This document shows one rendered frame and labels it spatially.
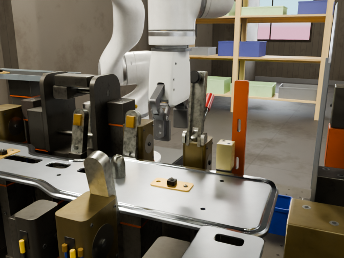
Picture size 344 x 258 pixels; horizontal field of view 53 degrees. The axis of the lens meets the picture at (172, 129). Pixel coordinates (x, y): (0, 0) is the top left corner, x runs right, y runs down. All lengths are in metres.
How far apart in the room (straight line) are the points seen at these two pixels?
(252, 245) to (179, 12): 0.39
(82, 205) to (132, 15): 0.70
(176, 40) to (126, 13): 0.51
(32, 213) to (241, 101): 0.47
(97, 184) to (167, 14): 0.30
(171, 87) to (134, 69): 0.65
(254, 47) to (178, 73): 5.18
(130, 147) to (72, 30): 4.18
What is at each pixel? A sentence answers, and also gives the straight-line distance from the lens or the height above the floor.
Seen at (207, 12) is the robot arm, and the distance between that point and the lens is 0.65.
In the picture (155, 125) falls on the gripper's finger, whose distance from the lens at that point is 0.62.
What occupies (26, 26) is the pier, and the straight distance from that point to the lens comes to 4.18.
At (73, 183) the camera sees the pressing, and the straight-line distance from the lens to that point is 0.75.
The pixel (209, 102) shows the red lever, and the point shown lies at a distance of 0.88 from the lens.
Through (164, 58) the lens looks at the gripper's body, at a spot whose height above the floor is 1.26.
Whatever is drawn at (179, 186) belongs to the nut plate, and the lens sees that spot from 0.71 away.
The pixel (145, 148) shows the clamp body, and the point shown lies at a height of 1.01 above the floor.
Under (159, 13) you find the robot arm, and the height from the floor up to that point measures 1.33.
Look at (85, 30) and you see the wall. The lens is 5.20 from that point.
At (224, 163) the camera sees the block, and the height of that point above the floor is 1.02.
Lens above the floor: 1.30
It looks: 16 degrees down
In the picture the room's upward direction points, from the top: straight up
